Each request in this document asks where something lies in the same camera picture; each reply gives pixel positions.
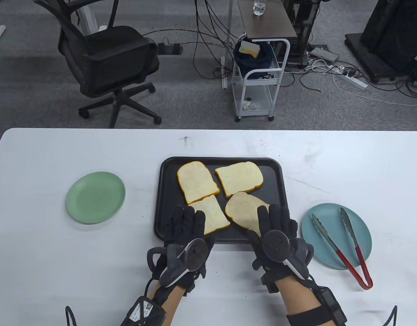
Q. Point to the green plate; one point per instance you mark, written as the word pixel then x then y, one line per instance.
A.
pixel 95 197

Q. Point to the person's left hand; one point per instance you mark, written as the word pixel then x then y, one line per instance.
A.
pixel 184 220

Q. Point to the white desk leg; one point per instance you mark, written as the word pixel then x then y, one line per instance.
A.
pixel 88 13

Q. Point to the grey flat box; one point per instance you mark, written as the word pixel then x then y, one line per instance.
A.
pixel 323 53

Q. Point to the person's left forearm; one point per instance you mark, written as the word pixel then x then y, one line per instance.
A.
pixel 171 302

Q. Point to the black power adapter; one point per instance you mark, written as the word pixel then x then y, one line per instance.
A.
pixel 169 48

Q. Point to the toast slice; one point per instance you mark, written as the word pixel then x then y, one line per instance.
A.
pixel 213 215
pixel 244 212
pixel 196 181
pixel 239 178

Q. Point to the blue plate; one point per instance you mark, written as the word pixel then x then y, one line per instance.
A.
pixel 317 244

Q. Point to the wooden-top side table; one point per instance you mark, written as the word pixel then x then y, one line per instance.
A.
pixel 266 23

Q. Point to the white crumpled wrapper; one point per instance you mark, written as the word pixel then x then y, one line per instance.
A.
pixel 250 105

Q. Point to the white and grey controller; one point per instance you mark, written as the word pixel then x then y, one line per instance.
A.
pixel 196 250
pixel 275 242

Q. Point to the black equipment stand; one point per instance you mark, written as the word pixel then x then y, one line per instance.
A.
pixel 391 34

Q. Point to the white rolling cart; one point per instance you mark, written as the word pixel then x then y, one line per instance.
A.
pixel 245 81

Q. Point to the black plastic tray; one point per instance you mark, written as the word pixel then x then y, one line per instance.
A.
pixel 272 183

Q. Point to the dark blue cloth bag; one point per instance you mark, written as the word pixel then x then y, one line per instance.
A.
pixel 256 62

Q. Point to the black metal rack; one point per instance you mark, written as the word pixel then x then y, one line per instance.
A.
pixel 303 30

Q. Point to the black office chair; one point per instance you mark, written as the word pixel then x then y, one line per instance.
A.
pixel 110 57

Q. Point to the white power strip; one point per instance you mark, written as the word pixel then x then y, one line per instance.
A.
pixel 356 81

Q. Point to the clear drinking glass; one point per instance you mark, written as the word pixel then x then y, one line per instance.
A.
pixel 258 8

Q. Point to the yellow sponge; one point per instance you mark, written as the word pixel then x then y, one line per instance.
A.
pixel 249 49

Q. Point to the person's right hand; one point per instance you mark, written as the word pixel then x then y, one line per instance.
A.
pixel 279 217

